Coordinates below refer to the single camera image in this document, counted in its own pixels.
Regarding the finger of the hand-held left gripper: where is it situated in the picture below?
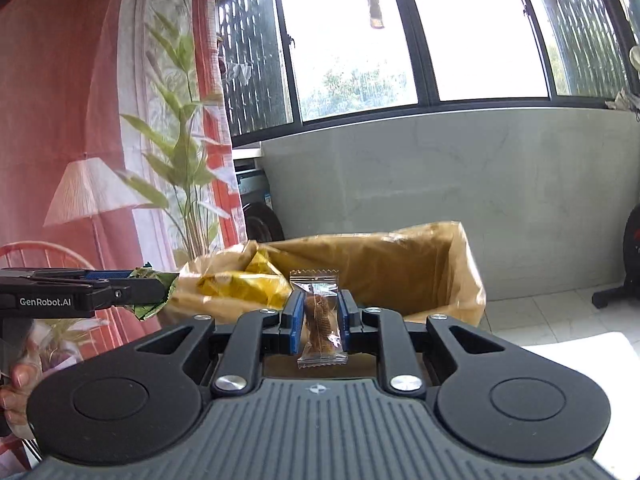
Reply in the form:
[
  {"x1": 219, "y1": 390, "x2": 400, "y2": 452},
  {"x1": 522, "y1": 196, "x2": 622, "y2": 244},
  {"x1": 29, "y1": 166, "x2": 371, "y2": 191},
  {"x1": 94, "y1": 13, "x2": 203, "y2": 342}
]
[
  {"x1": 92, "y1": 275, "x2": 169, "y2": 307},
  {"x1": 0, "y1": 268, "x2": 132, "y2": 284}
]

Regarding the person's left hand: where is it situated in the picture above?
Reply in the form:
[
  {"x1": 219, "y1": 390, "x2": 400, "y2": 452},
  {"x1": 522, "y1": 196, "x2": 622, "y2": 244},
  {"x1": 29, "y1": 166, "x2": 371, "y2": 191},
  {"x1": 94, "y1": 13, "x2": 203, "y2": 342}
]
[{"x1": 0, "y1": 360, "x2": 42, "y2": 427}]

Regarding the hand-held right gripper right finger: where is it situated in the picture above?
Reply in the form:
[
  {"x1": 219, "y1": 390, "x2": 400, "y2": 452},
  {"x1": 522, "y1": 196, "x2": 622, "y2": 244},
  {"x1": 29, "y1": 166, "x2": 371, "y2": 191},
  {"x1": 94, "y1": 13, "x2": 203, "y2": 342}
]
[{"x1": 336, "y1": 289, "x2": 506, "y2": 396}]

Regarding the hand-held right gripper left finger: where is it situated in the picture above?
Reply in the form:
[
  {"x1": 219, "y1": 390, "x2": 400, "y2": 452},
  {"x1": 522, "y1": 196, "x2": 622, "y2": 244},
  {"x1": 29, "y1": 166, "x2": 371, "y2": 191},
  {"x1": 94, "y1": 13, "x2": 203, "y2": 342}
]
[{"x1": 135, "y1": 290, "x2": 307, "y2": 396}]

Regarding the black exercise bike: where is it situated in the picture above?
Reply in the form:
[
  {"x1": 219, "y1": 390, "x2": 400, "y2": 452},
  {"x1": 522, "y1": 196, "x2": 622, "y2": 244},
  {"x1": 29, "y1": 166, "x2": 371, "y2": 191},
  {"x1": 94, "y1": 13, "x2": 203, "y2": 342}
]
[{"x1": 591, "y1": 204, "x2": 640, "y2": 312}]

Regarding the black framed window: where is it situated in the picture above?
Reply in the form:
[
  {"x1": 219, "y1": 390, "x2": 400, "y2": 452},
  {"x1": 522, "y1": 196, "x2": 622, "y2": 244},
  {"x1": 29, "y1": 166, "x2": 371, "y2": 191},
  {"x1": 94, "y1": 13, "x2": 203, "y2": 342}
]
[{"x1": 216, "y1": 0, "x2": 640, "y2": 150}]

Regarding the yellow snack bag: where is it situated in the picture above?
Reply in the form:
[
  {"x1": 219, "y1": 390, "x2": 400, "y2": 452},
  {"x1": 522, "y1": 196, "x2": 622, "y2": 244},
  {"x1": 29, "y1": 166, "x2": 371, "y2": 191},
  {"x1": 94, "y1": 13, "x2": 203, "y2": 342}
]
[{"x1": 196, "y1": 251, "x2": 294, "y2": 312}]

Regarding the clear cookie packet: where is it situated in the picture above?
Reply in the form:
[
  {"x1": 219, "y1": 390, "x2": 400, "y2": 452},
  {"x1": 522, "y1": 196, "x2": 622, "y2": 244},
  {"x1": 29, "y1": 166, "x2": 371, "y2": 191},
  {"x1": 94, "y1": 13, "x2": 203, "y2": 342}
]
[{"x1": 288, "y1": 268, "x2": 349, "y2": 371}]

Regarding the crumpled white cloth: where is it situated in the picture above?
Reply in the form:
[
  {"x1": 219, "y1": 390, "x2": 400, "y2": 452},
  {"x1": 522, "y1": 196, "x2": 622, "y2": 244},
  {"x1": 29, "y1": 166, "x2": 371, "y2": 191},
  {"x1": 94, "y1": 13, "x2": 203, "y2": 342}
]
[{"x1": 604, "y1": 86, "x2": 640, "y2": 112}]

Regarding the dark machine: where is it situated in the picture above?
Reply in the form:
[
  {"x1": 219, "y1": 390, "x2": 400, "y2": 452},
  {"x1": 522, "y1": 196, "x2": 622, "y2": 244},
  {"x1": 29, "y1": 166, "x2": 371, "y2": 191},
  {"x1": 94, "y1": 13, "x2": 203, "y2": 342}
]
[{"x1": 234, "y1": 169, "x2": 287, "y2": 244}]

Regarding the brown cardboard box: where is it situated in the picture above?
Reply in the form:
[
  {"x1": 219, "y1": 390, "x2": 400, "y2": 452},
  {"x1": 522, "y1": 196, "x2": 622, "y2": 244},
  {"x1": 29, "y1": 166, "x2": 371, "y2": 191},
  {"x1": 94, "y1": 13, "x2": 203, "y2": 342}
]
[{"x1": 172, "y1": 221, "x2": 487, "y2": 379}]

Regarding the printed backdrop cloth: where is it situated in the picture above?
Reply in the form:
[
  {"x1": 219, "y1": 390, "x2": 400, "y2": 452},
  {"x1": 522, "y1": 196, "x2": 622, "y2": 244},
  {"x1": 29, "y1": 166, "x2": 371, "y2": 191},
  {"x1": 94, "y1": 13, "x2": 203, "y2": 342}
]
[{"x1": 0, "y1": 0, "x2": 249, "y2": 461}]

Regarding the small green snack packet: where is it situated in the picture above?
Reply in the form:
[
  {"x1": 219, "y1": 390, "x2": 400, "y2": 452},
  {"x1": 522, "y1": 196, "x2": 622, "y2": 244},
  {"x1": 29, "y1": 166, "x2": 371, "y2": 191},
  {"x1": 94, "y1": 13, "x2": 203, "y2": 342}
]
[{"x1": 129, "y1": 261, "x2": 182, "y2": 322}]

